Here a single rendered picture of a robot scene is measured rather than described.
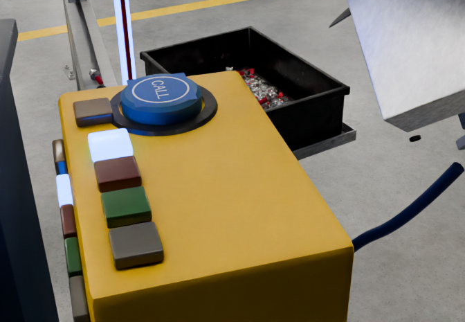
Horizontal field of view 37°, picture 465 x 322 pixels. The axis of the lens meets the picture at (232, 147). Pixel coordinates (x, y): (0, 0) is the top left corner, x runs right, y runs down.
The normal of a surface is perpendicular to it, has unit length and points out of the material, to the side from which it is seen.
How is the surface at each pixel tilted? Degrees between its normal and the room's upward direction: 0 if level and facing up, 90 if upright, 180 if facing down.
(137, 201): 0
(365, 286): 0
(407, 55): 55
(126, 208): 0
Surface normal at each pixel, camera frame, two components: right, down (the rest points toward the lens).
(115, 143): -0.01, -0.85
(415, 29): -0.52, -0.14
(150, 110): -0.12, -0.22
